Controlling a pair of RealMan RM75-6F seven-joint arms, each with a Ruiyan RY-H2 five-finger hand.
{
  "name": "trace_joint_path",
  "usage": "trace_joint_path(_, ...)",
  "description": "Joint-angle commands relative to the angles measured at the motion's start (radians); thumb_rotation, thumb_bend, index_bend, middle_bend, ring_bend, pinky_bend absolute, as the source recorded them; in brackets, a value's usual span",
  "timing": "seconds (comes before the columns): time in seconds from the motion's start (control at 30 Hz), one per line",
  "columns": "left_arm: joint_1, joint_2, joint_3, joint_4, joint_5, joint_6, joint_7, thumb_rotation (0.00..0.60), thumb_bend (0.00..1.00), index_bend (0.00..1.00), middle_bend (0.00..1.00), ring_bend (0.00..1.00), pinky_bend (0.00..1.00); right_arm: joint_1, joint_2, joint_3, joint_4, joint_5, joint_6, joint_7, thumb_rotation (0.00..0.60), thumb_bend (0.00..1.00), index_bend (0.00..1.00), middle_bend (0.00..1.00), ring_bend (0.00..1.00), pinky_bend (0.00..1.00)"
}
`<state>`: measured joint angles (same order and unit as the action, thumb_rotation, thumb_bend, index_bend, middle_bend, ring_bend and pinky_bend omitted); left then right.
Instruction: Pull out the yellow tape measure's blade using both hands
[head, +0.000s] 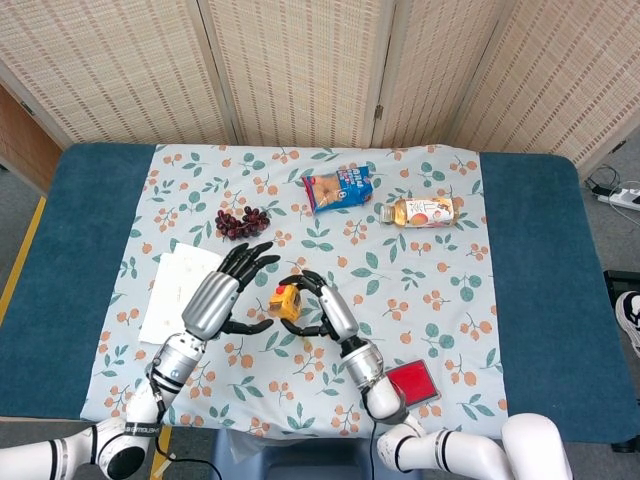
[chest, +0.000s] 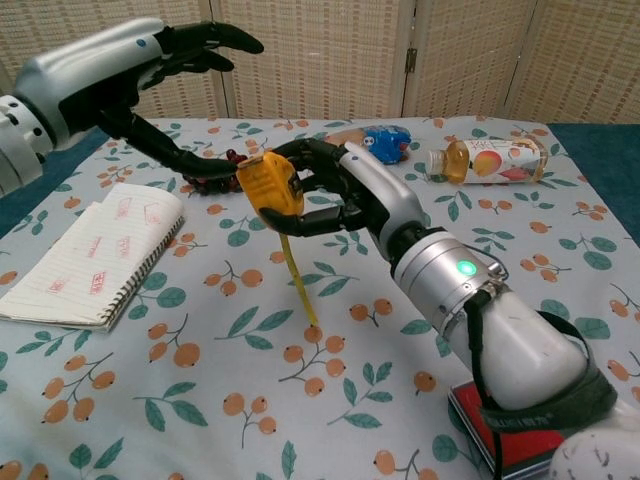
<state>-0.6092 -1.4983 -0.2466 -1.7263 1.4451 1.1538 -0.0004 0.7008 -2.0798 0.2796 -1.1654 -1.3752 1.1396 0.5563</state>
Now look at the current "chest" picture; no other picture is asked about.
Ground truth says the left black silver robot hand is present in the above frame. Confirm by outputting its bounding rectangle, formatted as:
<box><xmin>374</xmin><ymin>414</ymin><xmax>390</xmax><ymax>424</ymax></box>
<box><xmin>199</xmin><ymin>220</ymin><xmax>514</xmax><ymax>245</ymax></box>
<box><xmin>13</xmin><ymin>18</ymin><xmax>265</xmax><ymax>182</ymax></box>

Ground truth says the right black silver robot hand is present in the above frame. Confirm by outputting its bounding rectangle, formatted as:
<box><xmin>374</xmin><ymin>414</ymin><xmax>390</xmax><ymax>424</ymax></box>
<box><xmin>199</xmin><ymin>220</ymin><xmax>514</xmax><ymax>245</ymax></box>
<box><xmin>257</xmin><ymin>138</ymin><xmax>432</xmax><ymax>261</ymax></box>

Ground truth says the yellow tape measure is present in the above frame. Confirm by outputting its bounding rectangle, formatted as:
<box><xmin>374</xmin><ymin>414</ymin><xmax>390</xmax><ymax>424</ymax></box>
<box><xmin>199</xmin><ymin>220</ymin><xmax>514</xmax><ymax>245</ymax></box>
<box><xmin>235</xmin><ymin>152</ymin><xmax>321</xmax><ymax>330</ymax></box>

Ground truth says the blue snack bag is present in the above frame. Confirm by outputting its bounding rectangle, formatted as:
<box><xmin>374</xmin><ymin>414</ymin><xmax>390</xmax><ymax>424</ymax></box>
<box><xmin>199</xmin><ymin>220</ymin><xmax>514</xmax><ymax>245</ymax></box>
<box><xmin>324</xmin><ymin>124</ymin><xmax>412</xmax><ymax>165</ymax></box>

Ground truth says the woven folding screen panel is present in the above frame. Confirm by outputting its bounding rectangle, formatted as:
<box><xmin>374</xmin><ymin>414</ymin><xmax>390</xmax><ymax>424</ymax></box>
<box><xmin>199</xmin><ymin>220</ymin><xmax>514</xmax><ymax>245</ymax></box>
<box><xmin>209</xmin><ymin>0</ymin><xmax>419</xmax><ymax>121</ymax></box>
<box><xmin>522</xmin><ymin>0</ymin><xmax>640</xmax><ymax>126</ymax></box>
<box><xmin>0</xmin><ymin>0</ymin><xmax>224</xmax><ymax>121</ymax></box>
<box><xmin>402</xmin><ymin>0</ymin><xmax>544</xmax><ymax>119</ymax></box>

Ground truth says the juice bottle with fruit label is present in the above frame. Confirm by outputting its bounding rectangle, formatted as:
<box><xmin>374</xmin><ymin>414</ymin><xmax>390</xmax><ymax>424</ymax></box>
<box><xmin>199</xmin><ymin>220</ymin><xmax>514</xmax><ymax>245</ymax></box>
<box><xmin>427</xmin><ymin>138</ymin><xmax>550</xmax><ymax>186</ymax></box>

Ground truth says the dark red grape bunch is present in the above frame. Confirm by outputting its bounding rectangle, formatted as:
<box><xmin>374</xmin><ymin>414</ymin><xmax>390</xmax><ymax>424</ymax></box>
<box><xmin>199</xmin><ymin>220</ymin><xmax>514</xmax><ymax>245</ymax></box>
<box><xmin>179</xmin><ymin>147</ymin><xmax>246</xmax><ymax>197</ymax></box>

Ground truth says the white spiral notebook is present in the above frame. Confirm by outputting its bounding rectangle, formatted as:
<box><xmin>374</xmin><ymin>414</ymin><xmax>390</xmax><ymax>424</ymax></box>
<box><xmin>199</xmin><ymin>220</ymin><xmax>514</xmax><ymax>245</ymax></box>
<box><xmin>0</xmin><ymin>182</ymin><xmax>185</xmax><ymax>333</ymax></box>

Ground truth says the floral print tablecloth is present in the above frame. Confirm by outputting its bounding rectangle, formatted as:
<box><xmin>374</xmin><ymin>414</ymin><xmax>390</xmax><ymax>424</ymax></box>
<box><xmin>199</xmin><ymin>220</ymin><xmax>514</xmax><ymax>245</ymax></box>
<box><xmin>0</xmin><ymin>117</ymin><xmax>640</xmax><ymax>480</ymax></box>

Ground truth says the red stamp pad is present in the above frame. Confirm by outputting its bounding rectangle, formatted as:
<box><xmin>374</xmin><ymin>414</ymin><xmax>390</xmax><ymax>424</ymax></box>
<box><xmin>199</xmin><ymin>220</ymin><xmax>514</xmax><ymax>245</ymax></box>
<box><xmin>448</xmin><ymin>382</ymin><xmax>566</xmax><ymax>480</ymax></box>

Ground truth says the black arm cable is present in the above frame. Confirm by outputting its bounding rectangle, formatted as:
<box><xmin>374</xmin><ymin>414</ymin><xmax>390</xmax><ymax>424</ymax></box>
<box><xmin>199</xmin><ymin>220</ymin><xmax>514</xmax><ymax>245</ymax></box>
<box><xmin>464</xmin><ymin>287</ymin><xmax>506</xmax><ymax>480</ymax></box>

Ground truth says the black arm strap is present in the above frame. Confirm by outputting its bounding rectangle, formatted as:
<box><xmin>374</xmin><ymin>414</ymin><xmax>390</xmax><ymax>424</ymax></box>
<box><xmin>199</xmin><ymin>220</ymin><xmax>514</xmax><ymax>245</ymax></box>
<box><xmin>477</xmin><ymin>309</ymin><xmax>619</xmax><ymax>436</ymax></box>

